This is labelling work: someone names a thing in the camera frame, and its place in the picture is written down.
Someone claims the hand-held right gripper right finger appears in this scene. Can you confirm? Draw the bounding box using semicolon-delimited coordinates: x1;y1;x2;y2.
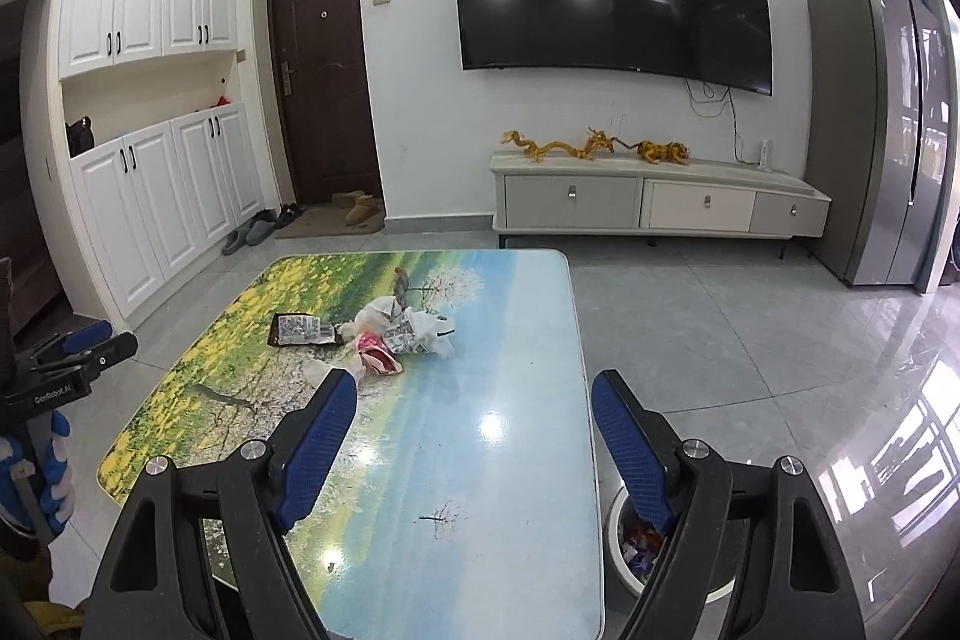
591;368;867;640

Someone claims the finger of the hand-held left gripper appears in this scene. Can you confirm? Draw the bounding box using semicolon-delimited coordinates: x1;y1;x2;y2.
62;320;115;356
15;331;140;387

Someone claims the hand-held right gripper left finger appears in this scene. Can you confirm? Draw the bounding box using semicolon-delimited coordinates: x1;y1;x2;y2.
86;368;359;640

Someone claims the red snack bag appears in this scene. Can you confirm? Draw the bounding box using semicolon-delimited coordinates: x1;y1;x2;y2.
621;521;667;552

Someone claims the white trash bin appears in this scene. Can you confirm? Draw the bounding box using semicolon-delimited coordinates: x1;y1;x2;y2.
606;482;743;600

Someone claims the pink wrapper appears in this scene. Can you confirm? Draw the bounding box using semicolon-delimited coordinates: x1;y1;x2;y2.
358;331;406;378

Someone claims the brown snack wrapper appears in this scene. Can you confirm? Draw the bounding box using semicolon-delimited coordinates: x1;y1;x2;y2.
268;312;337;348

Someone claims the white printed wrapper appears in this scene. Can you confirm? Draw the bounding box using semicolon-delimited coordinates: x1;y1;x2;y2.
386;319;425;357

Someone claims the white plastic bag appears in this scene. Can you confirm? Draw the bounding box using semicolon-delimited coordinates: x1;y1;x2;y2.
356;299;410;341

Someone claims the white plastic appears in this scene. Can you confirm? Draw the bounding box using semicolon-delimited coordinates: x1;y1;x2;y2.
409;308;457;357

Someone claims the person's left hand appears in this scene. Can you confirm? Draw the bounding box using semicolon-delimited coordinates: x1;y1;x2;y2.
0;411;77;545

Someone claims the white floor cabinet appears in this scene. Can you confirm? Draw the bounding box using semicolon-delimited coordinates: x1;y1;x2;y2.
66;100;265;322

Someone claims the black bag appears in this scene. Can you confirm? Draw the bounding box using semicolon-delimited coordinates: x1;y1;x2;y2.
66;116;96;157

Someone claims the yellow clothing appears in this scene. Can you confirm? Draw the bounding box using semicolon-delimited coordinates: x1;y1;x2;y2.
0;535;85;640

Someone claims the brown doormat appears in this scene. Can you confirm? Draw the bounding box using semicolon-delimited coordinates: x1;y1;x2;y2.
281;206;386;236

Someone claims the grey white television stand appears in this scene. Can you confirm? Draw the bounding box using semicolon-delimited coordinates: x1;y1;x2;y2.
489;151;832;259

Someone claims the golden tiger figure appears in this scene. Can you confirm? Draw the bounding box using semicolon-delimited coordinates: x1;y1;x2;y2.
628;139;691;167

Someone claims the short golden dragon figure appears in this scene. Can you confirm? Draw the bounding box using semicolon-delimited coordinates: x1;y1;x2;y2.
574;126;628;161

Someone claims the long golden dragon figure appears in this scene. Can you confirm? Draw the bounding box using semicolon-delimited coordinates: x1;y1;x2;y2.
501;130;578;167

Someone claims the dark brown entry door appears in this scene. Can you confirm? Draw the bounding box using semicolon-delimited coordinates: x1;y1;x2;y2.
266;0;385;214

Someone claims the silver refrigerator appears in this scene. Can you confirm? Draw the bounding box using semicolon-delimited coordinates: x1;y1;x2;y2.
802;0;953;295

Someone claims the black television cable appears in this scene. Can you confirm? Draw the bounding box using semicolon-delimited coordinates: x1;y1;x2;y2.
684;79;745;161

